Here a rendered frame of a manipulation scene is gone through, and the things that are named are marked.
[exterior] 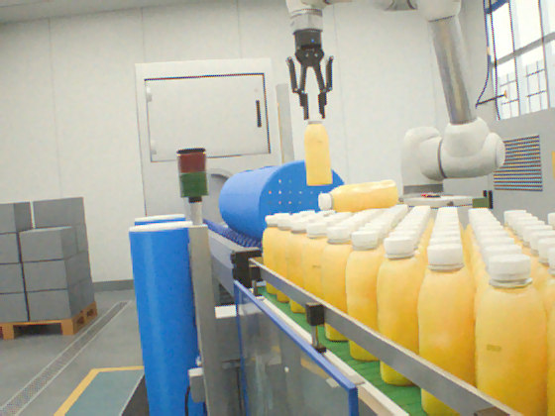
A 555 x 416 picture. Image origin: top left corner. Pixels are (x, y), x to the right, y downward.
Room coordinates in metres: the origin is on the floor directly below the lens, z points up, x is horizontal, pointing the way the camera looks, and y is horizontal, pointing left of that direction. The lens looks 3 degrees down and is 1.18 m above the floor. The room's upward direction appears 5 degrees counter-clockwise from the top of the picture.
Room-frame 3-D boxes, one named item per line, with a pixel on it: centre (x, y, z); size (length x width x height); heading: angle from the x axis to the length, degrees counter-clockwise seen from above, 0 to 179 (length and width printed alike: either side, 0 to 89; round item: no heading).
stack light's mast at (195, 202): (1.22, 0.17, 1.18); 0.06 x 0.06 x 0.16
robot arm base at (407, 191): (2.23, -0.56, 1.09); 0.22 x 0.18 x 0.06; 8
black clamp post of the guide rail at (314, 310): (0.92, -0.05, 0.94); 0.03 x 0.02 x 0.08; 13
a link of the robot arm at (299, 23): (1.60, -0.12, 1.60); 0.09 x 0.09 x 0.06
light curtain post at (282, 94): (3.20, -0.08, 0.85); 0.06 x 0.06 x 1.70; 13
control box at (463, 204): (1.54, -0.43, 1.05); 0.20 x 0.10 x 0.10; 13
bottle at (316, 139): (1.60, -0.12, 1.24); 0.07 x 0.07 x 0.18
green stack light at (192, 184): (1.22, 0.17, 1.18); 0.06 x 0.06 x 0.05
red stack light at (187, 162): (1.22, 0.17, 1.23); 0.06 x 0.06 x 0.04
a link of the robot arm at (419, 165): (2.21, -0.57, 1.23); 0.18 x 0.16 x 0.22; 51
